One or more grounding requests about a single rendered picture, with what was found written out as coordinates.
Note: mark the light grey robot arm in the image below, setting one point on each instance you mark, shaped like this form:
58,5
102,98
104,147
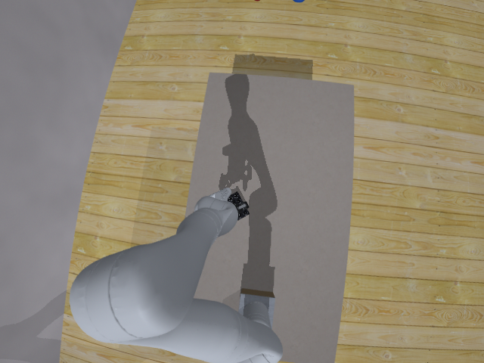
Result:
142,296

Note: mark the black knob box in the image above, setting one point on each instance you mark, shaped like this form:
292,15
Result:
236,199

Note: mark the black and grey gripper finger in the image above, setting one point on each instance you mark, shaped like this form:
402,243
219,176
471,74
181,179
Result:
243,205

